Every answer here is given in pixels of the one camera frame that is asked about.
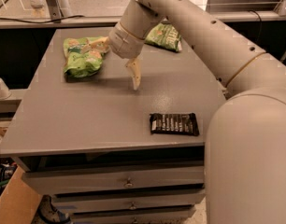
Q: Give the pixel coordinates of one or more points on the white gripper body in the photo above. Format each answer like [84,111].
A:
[124,43]

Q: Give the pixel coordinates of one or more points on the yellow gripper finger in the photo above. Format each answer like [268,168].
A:
[133,67]
[100,44]

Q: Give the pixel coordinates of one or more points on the green rice chip bag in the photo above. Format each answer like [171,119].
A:
[78,64]

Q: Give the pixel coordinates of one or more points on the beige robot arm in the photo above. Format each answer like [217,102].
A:
[245,150]

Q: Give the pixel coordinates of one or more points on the green kettle chip bag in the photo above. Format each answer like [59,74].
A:
[164,36]

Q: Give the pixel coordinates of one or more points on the black rxbar chocolate bar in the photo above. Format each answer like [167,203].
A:
[183,124]

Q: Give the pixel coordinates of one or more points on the grey drawer cabinet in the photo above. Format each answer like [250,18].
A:
[78,141]

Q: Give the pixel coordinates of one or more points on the white cylindrical object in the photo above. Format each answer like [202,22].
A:
[4,90]

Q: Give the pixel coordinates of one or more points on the top drawer knob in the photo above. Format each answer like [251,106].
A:
[129,184]

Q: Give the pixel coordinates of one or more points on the drawer knob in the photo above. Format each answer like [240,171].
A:
[132,206]
[129,184]

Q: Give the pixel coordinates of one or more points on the middle drawer knob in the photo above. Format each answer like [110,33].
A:
[132,206]

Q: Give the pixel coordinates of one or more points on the cardboard box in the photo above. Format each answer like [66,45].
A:
[18,202]

